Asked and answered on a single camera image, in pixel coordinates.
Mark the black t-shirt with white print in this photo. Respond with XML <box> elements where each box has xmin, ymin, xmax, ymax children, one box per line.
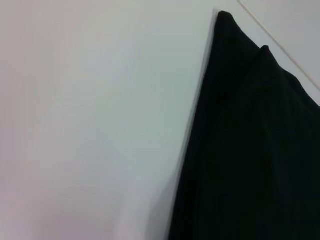
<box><xmin>166</xmin><ymin>10</ymin><xmax>320</xmax><ymax>240</ymax></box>

